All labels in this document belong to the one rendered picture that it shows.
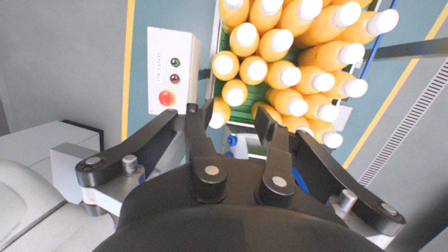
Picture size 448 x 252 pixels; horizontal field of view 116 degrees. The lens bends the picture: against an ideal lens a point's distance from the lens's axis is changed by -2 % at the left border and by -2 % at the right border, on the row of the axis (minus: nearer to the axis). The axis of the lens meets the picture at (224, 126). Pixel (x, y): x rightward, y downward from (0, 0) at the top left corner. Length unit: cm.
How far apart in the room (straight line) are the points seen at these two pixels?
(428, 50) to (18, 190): 109
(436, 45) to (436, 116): 189
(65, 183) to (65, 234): 25
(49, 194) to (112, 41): 146
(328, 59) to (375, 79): 152
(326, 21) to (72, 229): 82
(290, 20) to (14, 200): 76
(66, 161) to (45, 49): 173
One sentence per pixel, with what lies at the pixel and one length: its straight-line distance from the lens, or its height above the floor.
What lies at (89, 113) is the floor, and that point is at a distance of 220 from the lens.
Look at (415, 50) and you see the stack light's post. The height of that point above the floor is 100.
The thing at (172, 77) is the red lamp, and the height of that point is 111.
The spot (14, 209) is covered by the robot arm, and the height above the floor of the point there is 125.
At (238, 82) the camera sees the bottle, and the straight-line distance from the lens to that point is 39.
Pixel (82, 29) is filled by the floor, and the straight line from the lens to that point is 206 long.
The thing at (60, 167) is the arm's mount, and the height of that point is 106.
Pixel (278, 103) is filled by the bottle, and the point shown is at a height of 106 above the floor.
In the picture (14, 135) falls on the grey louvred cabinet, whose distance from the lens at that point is 219.
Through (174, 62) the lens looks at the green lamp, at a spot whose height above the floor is 111.
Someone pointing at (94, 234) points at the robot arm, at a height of 119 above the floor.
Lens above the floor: 146
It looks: 69 degrees down
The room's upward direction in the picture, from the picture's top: 170 degrees counter-clockwise
